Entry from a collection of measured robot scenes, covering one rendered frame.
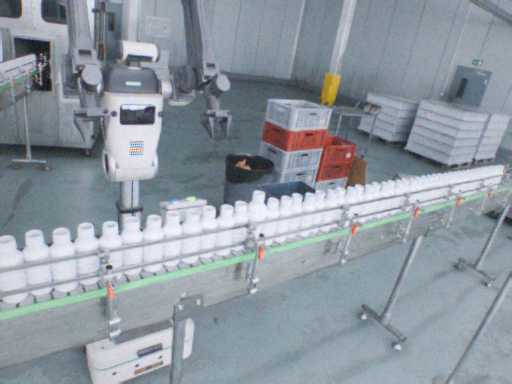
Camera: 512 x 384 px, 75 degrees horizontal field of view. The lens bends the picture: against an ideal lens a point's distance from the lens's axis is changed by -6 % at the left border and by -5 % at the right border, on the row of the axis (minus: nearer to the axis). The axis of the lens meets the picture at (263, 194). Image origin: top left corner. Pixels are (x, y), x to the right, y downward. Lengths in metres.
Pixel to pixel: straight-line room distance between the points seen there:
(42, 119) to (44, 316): 3.87
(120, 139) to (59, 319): 0.77
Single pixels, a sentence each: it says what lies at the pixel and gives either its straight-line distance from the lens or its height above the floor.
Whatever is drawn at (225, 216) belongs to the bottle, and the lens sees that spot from 1.08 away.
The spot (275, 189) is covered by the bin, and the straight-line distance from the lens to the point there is 1.94.
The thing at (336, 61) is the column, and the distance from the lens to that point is 11.26.
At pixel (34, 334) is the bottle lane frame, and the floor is 0.91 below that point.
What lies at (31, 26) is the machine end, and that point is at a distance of 4.61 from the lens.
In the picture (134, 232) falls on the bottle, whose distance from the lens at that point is 0.99.
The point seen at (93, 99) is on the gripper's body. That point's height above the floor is 1.40.
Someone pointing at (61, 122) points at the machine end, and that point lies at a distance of 4.71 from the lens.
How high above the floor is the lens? 1.65
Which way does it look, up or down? 24 degrees down
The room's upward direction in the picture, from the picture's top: 11 degrees clockwise
